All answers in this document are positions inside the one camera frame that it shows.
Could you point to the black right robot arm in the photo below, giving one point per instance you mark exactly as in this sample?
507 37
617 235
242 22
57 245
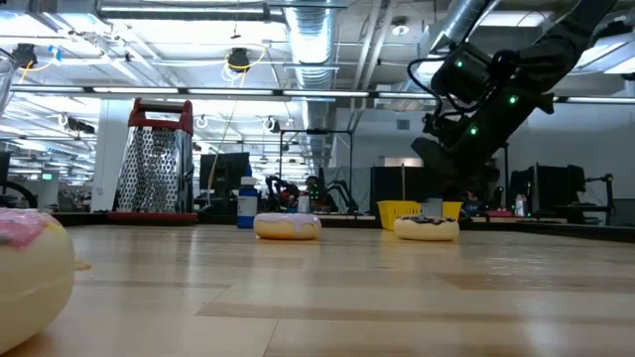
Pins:
560 39

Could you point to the pink frosted toy donut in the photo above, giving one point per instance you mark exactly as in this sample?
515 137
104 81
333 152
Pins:
30 277

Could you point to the black equipment stand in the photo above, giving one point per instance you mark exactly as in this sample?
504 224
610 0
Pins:
607 198

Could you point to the black aluminium table frame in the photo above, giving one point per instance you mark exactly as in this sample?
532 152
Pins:
223 218

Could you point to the purple frosted toy donut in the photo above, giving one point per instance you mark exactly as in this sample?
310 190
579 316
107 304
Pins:
288 228

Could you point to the black partition panel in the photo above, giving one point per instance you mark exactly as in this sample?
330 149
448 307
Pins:
392 183

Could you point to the black crossbar with lights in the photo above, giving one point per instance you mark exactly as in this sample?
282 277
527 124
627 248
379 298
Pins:
280 92

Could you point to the black computer monitor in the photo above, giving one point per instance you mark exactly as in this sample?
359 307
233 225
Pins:
223 171

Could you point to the silver metal cup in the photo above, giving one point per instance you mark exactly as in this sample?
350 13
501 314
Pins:
303 204

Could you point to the red tray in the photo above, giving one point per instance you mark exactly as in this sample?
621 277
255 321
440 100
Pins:
498 213

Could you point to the yellow plastic basket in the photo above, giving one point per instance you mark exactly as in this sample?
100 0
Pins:
397 208

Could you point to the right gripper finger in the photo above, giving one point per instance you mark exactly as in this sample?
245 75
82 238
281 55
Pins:
466 193

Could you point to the silver ventilation duct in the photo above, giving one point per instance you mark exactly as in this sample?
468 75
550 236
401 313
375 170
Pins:
454 25
312 39

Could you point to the chocolate frosted toy donut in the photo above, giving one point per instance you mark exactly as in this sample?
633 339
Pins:
426 230

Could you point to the clear plastic bin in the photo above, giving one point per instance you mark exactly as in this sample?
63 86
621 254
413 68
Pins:
5 74

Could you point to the blue food colouring bottle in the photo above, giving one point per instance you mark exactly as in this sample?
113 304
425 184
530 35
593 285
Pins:
247 203

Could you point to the black gantry frame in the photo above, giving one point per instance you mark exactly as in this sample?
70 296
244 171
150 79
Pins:
317 132
506 168

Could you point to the person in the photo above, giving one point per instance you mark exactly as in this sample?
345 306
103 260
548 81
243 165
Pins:
312 186

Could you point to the white plastic bottle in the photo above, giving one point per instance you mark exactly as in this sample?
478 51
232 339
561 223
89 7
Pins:
520 205

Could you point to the black background robot arm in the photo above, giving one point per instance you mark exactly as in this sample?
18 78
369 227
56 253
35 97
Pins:
342 193
278 191

